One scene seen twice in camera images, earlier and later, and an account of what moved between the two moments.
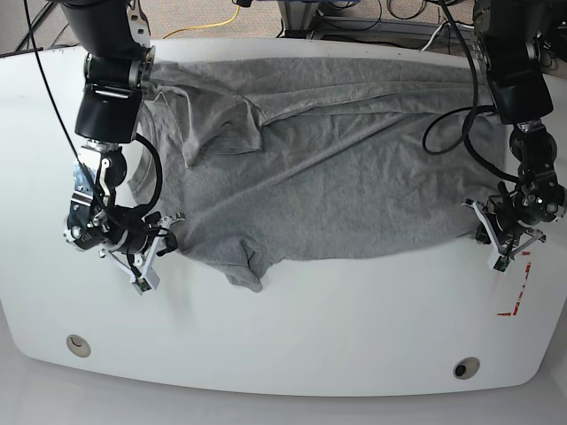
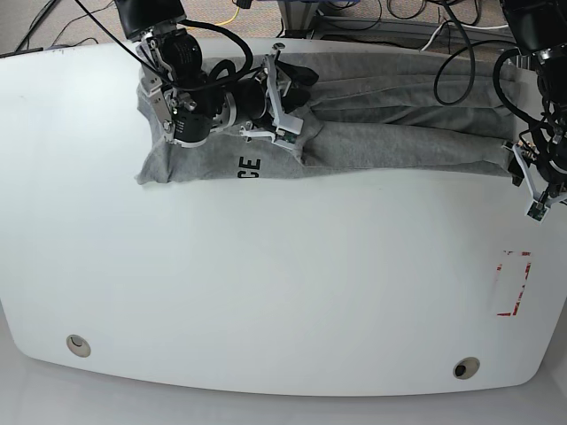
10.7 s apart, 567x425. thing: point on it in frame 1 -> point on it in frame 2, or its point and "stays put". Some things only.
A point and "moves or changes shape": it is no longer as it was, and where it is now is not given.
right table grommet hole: (466, 367) stays put
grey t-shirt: (257, 160) moves or changes shape
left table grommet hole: (78, 345) stays put
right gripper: (506, 238) -> (538, 209)
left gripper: (138, 260) -> (276, 81)
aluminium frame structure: (303, 18) stays put
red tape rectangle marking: (519, 297) stays put
